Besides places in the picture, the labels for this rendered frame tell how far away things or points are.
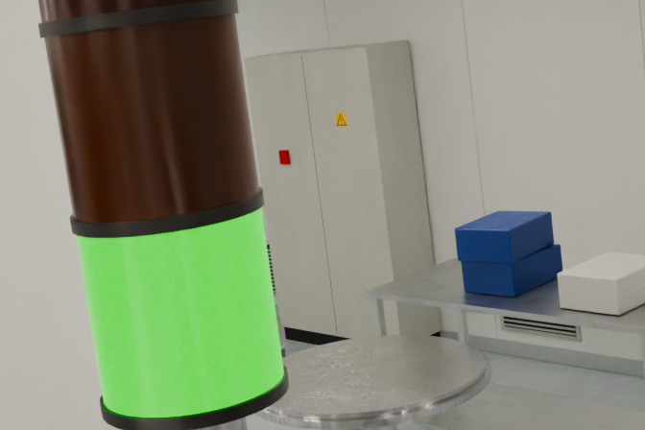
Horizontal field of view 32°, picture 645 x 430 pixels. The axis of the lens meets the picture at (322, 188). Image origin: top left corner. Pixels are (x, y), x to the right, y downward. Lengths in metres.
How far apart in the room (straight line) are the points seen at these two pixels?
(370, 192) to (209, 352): 6.98
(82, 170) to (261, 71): 7.57
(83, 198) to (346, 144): 7.06
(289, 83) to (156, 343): 7.38
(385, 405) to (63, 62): 3.75
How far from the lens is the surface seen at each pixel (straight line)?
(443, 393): 4.06
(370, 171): 7.22
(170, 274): 0.28
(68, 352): 1.94
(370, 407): 4.00
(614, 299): 4.88
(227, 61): 0.28
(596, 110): 6.60
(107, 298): 0.29
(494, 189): 7.13
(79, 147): 0.28
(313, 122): 7.53
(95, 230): 0.28
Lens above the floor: 2.30
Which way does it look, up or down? 9 degrees down
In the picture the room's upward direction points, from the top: 7 degrees counter-clockwise
